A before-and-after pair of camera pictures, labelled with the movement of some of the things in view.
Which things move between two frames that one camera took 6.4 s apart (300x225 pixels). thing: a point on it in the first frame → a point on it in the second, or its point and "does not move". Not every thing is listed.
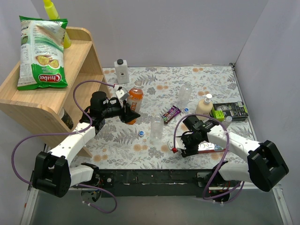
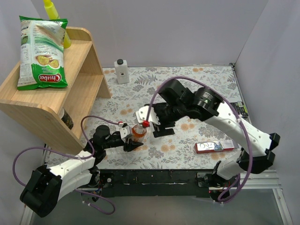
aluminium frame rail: [279, 195] does not move
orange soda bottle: [134, 99] → [138, 132]
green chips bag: [41, 58] does not move
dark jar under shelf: [66, 118] does not move
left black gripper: [124, 112] → [127, 142]
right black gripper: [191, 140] → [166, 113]
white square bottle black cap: [122, 70] does not move
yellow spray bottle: [52, 13] does not move
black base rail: [161, 182] does not move
